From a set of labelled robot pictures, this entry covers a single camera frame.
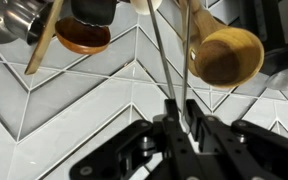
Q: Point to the large light wooden ladle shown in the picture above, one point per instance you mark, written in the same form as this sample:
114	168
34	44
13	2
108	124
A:
230	56

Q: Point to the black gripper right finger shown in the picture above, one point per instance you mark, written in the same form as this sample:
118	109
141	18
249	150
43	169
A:
244	146

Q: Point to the black steel coffee maker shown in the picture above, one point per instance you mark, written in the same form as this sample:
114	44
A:
284	40

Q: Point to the metal clamp tongs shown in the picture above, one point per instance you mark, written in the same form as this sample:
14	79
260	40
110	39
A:
160	46

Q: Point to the dark brown wooden spoon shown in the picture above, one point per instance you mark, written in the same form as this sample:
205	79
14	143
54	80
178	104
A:
82	38

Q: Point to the white plastic spoon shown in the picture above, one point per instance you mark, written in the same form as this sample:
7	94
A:
145	6

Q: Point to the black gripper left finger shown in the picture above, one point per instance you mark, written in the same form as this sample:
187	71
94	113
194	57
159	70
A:
170	140

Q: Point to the perforated metal skimmer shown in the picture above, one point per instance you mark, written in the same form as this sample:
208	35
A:
7	20

